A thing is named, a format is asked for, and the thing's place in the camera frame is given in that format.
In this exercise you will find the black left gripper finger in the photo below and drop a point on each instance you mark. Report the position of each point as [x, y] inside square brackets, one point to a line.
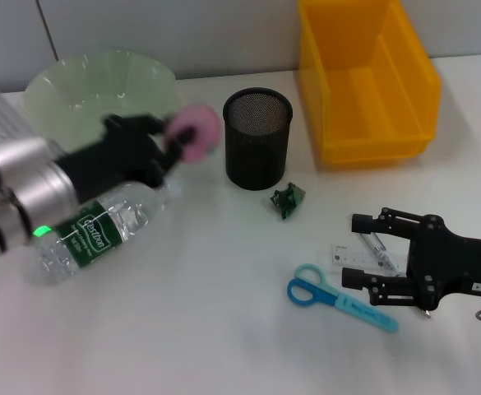
[176, 148]
[154, 123]

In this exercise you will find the silver ballpoint pen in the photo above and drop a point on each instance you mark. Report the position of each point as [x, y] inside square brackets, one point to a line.
[377, 249]

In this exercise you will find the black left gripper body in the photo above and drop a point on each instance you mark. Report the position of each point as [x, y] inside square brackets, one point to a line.
[112, 164]

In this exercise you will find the clear plastic ruler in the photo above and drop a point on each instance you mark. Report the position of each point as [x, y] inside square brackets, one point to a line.
[351, 258]

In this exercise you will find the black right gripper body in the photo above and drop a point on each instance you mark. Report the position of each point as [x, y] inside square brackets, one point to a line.
[450, 263]

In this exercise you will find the clear water bottle green label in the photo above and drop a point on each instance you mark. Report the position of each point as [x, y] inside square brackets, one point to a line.
[96, 240]

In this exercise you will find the pale green wavy glass bowl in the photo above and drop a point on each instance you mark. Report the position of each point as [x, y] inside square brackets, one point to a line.
[100, 82]

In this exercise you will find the yellow plastic bin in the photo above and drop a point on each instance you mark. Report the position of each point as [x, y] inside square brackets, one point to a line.
[367, 103]

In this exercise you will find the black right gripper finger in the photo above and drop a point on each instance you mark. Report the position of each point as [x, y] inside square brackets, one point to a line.
[388, 290]
[388, 222]

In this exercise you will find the blue scissors with sheath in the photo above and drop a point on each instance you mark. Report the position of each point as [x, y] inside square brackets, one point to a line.
[306, 294]

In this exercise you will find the black mesh pen holder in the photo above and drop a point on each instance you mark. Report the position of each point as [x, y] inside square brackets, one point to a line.
[256, 152]

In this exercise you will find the pink peach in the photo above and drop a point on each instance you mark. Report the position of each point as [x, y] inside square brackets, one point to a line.
[201, 119]

